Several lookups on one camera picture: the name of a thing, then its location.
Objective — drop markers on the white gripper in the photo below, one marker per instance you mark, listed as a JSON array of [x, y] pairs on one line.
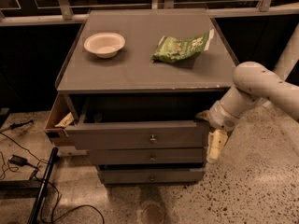
[[220, 118]]

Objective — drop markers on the grey top drawer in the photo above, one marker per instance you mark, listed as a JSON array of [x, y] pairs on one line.
[[116, 123]]

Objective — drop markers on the grey drawer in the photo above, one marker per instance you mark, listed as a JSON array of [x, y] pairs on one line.
[[116, 123], [147, 156], [116, 177]]

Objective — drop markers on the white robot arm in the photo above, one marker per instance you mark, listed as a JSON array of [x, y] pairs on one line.
[[253, 85]]

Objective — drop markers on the grey drawer cabinet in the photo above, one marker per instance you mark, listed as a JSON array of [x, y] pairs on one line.
[[194, 84]]

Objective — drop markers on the grey middle drawer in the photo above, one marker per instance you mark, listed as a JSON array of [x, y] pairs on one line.
[[147, 156]]

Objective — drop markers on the grey bottom drawer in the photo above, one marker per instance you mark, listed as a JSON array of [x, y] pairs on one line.
[[116, 177]]

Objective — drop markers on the green chip bag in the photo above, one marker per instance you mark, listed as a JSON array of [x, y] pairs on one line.
[[172, 50]]

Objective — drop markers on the round floor drain cover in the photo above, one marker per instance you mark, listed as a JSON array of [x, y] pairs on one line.
[[151, 213]]

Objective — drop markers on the white paper bowl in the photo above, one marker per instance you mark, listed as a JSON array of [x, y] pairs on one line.
[[104, 45]]

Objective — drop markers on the cardboard box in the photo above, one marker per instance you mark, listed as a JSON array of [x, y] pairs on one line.
[[57, 135]]

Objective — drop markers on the black metal bar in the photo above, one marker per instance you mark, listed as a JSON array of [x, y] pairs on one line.
[[43, 185]]

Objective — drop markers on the black power adapter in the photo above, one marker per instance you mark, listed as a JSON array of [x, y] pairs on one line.
[[20, 161]]

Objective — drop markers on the metal window railing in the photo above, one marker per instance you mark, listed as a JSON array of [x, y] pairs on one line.
[[15, 12]]

